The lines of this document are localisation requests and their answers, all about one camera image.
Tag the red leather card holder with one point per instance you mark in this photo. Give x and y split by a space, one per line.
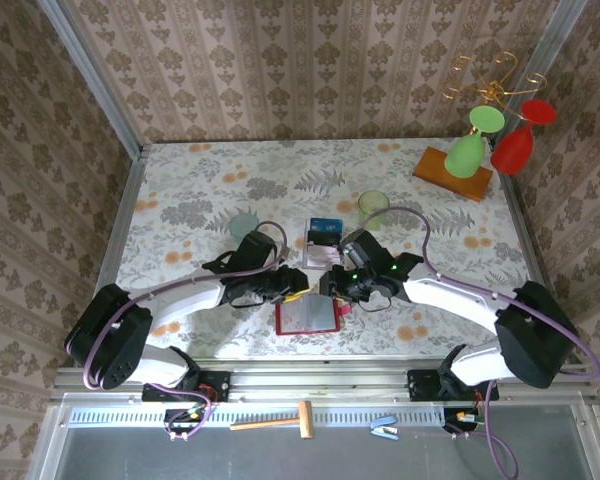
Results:
315 315

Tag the pink VIP card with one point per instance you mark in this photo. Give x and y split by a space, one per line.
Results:
321 256

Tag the blue card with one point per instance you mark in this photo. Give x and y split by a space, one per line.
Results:
325 226

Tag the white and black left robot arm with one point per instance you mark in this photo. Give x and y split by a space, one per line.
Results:
190 300

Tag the teal plastic cup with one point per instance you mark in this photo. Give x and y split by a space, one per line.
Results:
240 227

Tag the green plastic cup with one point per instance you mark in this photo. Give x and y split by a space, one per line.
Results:
373 220

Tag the floral tablecloth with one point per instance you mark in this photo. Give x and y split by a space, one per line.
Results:
280 170

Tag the perforated metal strip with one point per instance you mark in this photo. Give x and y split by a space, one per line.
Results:
260 416

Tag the wooden mallet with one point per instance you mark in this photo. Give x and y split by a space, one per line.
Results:
306 420

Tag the brown wooden base block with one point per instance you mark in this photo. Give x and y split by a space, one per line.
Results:
430 167

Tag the blue stapler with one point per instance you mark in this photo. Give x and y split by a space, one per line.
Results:
384 429

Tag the green plastic wine glass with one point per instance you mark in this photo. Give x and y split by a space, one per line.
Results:
464 157

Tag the grey metal shelf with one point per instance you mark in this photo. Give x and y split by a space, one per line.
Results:
280 460

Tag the red plastic wine glass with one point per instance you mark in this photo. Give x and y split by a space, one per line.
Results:
514 150

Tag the aluminium frame rail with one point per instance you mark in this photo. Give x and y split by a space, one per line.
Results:
125 240
305 380
530 240

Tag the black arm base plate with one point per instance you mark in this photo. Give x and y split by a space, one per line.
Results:
215 385
422 385

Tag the aluminium frame post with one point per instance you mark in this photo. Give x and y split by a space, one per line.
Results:
550 55
95 75

